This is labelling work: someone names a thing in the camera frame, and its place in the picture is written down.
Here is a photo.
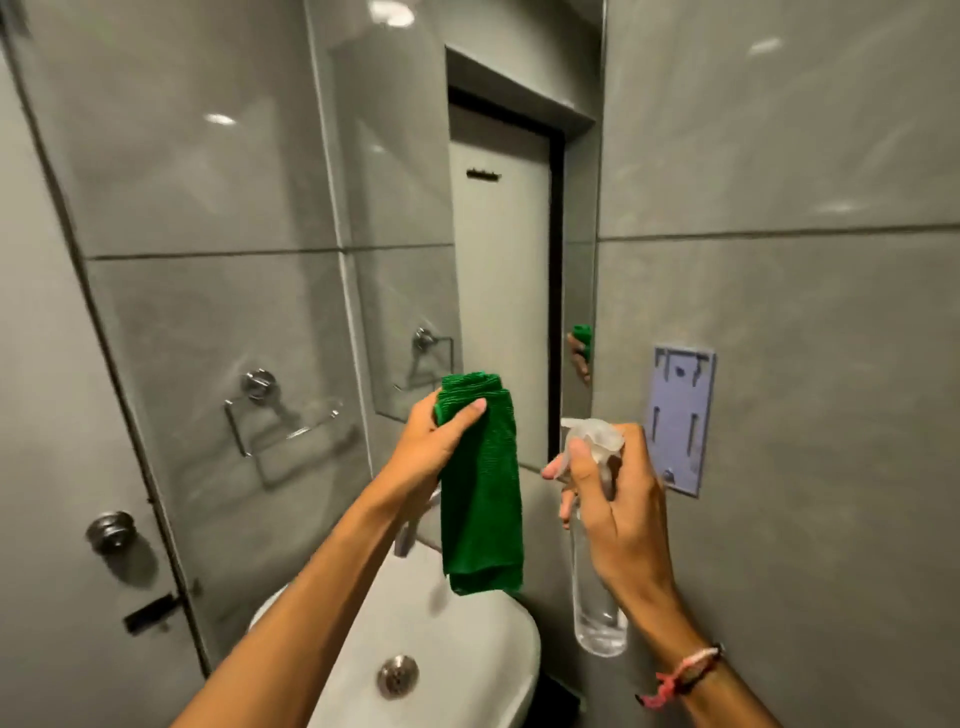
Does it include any frameless wall mirror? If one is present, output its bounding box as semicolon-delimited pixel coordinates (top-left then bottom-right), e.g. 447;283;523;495
303;0;607;474

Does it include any person's right forearm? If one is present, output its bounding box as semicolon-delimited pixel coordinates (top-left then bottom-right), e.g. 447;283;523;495
621;588;785;728

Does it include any grey door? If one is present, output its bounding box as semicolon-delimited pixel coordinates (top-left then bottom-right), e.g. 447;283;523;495
0;45;211;728

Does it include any black door latch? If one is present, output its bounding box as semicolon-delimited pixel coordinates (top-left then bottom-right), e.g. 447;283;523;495
123;592;185;637

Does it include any clear plastic spray bottle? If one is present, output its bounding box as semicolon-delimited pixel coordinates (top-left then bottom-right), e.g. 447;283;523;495
560;417;630;659

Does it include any pink thread bracelet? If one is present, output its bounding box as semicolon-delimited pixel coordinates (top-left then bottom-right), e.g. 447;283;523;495
636;643;727;711

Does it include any chrome towel ring holder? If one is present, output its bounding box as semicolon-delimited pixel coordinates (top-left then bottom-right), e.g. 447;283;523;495
223;367;346;460

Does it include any round metal door knob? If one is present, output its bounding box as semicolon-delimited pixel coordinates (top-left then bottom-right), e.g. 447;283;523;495
84;510;138;556

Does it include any person's right hand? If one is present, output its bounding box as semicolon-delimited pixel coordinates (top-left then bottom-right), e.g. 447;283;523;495
541;423;681;624

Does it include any chrome sink faucet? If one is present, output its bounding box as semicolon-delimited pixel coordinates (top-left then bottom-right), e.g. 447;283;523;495
393;487;442;560

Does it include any white ceramic sink basin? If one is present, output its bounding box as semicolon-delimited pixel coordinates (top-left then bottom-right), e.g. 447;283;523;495
247;540;543;728

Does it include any green microfiber cloth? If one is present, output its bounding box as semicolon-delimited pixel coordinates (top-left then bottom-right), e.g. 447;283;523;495
433;371;525;598

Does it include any person's left forearm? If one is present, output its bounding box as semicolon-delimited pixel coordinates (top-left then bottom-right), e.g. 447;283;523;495
171;468;432;728

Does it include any metal sink drain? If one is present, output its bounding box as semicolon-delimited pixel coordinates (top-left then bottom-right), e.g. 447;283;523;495
375;654;420;700

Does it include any person's left hand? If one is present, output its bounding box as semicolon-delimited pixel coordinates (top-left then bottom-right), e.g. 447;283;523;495
372;388;489;520

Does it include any lavender plastic wall mount plate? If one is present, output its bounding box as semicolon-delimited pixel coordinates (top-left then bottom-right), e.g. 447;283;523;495
645;344;718;498

